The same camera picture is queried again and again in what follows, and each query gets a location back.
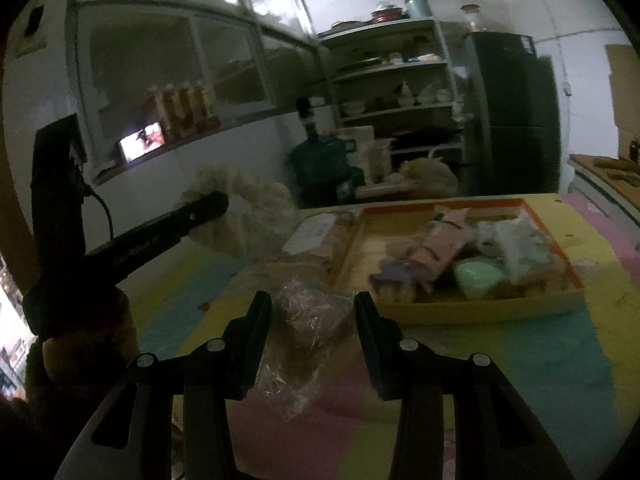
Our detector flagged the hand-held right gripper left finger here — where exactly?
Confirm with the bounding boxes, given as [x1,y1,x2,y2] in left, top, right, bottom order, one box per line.
[67,290,273,480]

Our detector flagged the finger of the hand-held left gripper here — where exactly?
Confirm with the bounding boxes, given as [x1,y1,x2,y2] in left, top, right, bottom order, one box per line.
[82,190,231,288]

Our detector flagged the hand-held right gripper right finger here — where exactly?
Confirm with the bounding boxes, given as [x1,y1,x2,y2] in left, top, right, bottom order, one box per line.
[352,290,576,480]

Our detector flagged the clear bag with brown sponge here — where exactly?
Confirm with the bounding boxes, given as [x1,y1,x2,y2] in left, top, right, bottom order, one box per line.
[260,276,356,423]

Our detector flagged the white fluffy cloth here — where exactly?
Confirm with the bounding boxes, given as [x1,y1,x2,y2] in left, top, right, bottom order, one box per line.
[182,165,296,256]

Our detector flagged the orange-rimmed cardboard box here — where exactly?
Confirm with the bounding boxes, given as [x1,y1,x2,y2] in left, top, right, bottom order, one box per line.
[332,197,586,326]

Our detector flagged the pink packet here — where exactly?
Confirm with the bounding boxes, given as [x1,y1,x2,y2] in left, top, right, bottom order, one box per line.
[415,207,469,282]

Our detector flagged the green round sponge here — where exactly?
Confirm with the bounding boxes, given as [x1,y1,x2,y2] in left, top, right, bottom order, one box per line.
[454,256,506,301]

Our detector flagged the green floral tissue pack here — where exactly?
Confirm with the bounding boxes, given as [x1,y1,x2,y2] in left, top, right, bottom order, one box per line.
[480,215,567,287]

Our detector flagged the person's left hand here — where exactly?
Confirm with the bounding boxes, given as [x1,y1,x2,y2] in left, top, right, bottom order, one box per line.
[42,292,140,382]

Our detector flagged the lit phone screen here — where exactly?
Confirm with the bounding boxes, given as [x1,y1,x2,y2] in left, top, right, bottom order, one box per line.
[117,121,166,163]

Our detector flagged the large floral tissue pack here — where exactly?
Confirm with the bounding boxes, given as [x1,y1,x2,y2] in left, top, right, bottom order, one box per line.
[260,210,363,286]

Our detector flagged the amber liquid bottle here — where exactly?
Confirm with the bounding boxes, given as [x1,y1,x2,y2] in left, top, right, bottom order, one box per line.
[181,82,207,133]
[165,85,191,138]
[197,82,221,130]
[147,87,173,143]

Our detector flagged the white plastic bag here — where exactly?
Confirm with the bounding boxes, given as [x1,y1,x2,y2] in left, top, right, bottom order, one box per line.
[390,156,459,197]

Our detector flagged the blue water jug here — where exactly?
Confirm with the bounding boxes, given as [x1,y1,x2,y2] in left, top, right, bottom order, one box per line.
[286,132,356,206]

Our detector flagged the glass door cabinet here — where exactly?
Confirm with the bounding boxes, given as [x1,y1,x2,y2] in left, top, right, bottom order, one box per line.
[75,2,281,171]

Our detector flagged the white sacks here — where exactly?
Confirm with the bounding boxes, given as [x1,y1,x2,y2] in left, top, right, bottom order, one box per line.
[350,125,394,186]

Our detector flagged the black water pump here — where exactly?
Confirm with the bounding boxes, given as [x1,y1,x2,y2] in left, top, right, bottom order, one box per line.
[295,96,322,141]

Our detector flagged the colourful patchwork blanket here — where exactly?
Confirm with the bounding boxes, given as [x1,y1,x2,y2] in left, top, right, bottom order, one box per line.
[115,192,640,480]

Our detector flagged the grey shelf unit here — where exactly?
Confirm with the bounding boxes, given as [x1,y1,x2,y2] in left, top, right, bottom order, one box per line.
[316,17,468,171]

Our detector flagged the dark refrigerator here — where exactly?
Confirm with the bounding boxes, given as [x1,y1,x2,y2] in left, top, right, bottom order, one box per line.
[462,31,561,195]

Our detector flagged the kitchen counter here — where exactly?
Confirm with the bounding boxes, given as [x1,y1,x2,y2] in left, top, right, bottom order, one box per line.
[567,152,640,221]

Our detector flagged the red pot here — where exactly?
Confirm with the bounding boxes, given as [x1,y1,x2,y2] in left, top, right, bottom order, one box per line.
[371,2,404,22]

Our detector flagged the glass jar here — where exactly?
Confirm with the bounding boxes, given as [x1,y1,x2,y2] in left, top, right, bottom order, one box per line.
[461,4,484,34]

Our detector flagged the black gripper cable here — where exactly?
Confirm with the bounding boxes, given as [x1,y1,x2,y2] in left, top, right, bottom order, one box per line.
[82,182,115,246]

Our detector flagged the cardboard wall sheets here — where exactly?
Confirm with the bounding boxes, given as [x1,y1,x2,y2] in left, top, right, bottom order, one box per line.
[605,42,640,161]

